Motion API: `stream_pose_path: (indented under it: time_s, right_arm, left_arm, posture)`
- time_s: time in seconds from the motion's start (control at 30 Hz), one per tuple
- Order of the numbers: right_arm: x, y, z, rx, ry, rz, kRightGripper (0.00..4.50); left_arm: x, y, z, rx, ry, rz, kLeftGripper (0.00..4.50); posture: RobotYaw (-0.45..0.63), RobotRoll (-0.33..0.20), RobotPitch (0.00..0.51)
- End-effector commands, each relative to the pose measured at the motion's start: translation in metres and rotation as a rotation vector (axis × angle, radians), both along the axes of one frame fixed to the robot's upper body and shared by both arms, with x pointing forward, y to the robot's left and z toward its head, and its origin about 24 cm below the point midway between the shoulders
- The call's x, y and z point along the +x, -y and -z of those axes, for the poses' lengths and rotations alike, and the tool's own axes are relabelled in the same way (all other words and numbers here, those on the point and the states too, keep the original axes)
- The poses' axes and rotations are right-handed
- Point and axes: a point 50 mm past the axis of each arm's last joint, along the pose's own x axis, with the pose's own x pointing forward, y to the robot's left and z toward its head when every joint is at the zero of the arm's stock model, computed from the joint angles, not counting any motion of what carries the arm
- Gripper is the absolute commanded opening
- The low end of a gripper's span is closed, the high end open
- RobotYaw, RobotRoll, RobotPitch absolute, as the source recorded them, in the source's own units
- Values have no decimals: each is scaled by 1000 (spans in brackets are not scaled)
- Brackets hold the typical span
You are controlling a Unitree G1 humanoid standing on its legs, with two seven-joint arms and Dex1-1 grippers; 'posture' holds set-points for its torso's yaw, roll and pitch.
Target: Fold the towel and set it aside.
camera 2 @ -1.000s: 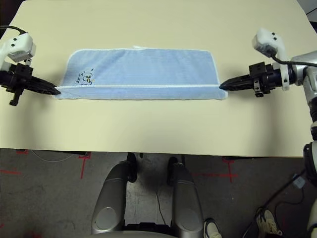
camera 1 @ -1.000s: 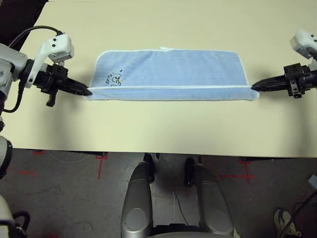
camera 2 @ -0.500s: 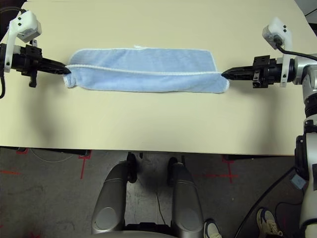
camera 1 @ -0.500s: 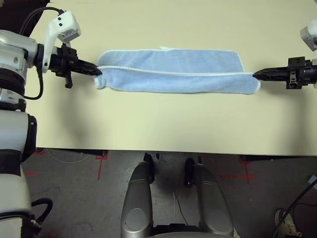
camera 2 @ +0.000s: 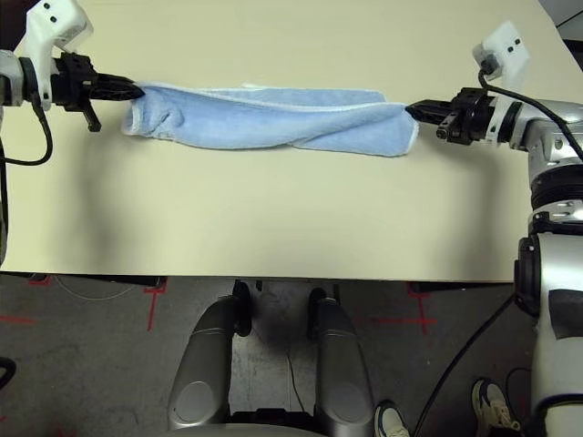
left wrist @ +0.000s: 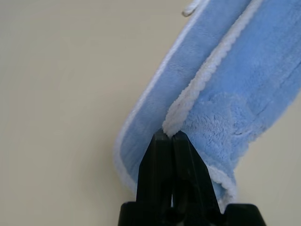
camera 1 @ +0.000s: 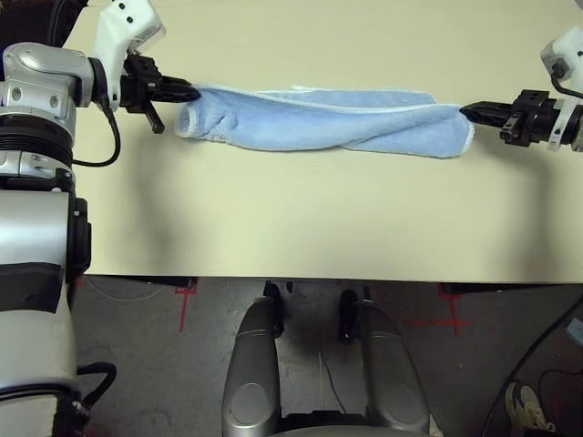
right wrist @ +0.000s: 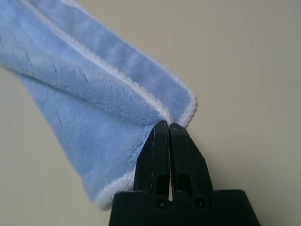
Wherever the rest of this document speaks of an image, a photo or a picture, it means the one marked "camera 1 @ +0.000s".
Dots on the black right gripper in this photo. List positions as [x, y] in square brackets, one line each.
[528, 118]

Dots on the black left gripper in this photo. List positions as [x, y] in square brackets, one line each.
[141, 86]

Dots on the light blue towel white trim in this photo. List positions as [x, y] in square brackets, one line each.
[319, 118]

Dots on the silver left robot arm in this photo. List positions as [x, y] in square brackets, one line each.
[36, 91]

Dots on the white sneaker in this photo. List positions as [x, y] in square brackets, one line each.
[528, 405]

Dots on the robot waist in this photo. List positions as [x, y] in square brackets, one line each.
[328, 425]

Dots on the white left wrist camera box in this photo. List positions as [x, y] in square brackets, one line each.
[123, 23]

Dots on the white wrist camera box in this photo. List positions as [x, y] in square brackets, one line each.
[569, 50]
[123, 23]

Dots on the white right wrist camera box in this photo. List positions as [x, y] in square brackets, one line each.
[569, 50]

